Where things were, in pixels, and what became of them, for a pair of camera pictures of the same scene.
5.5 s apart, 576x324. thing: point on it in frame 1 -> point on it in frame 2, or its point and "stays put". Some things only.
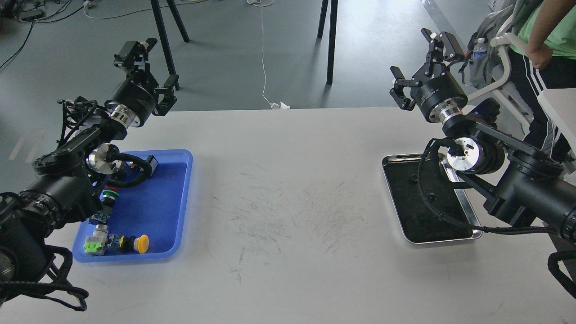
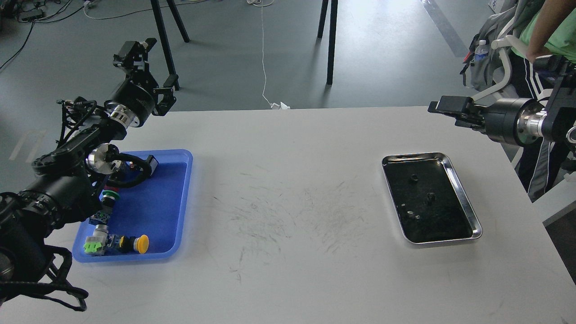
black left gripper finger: (169, 99) stays put
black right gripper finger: (453, 51) -> (452, 104)
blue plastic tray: (158, 208) stays put
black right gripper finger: (397, 92) -> (481, 127)
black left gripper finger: (133, 58) stays put
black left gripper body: (135, 102) stays put
